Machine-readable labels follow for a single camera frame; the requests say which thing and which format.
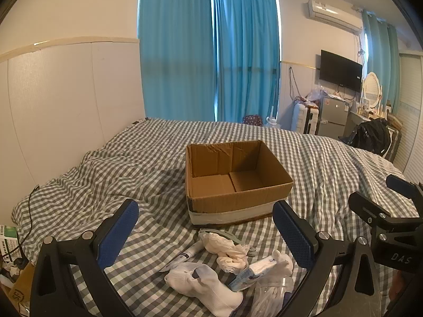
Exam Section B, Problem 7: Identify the person's right hand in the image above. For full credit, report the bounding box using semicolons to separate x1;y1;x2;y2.
389;269;412;304

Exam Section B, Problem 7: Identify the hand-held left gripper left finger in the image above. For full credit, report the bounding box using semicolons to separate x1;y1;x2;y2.
30;199;140;317

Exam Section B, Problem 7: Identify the small grey fridge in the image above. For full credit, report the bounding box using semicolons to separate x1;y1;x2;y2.
318;96;351;137

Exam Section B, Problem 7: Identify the white cream tube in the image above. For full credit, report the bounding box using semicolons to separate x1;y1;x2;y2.
159;240;205;273

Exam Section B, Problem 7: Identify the white wardrobe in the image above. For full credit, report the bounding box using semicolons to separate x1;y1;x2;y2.
394;53;423;174

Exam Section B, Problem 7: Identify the crumpled clear plastic bag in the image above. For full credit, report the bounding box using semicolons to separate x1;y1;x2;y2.
306;84;328;105

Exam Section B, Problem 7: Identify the blue window curtain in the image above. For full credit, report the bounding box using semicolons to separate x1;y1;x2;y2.
211;0;281;125

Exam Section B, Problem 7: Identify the black backpack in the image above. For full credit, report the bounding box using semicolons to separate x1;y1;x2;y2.
344;119;393;158

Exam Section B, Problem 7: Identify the clear plastic bag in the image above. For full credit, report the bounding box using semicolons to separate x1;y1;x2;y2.
253;276;295;317
306;84;328;105

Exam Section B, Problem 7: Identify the hanging wall cable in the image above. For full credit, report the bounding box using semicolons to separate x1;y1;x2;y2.
288;67;300;100

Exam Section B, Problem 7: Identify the small white sock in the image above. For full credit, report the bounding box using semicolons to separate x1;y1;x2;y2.
273;250;294;277

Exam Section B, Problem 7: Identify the brown cardboard box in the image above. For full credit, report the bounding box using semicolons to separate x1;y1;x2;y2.
6;262;38;308
185;140;295;229

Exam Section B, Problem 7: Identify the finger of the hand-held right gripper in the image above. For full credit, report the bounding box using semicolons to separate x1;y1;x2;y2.
348;191;423;238
386;174;423;206

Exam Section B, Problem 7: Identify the black wall television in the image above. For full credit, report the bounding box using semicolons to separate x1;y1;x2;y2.
319;49;363;92

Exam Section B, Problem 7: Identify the flat brown cardboard box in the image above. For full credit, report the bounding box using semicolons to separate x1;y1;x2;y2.
6;262;38;308

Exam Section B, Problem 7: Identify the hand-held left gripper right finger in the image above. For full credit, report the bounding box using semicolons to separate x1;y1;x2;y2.
272;201;384;317

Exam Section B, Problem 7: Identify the blue white wipes packet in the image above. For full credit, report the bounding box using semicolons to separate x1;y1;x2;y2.
228;256;285;293

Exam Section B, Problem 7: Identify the white suitcase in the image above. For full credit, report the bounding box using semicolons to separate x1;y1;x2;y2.
291;102;320;135

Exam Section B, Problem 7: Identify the black charging cable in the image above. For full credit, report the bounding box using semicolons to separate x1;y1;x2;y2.
17;185;41;260

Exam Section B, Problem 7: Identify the dark patterned bag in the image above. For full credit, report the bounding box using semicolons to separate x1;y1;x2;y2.
243;114;264;127

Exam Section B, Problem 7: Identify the cream sock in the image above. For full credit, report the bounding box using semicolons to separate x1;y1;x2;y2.
198;232;249;273

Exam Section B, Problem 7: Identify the white air conditioner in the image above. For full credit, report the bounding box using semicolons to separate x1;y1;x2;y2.
307;0;363;34

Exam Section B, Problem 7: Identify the wide blue curtain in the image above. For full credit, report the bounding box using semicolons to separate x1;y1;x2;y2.
137;0;219;122

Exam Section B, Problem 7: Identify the green white carton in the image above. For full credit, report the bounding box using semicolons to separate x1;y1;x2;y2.
0;225;21;255

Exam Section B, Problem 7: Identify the white oval mirror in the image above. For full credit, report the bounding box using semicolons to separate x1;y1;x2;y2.
362;72;383;109

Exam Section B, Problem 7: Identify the white dressing table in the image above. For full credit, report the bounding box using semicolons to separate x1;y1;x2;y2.
344;109;380;139

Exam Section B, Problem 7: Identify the grey checked bedsheet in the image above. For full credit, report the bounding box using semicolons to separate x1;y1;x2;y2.
11;117;423;317

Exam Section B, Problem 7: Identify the narrow teal curtain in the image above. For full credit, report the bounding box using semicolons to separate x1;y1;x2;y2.
362;9;401;107

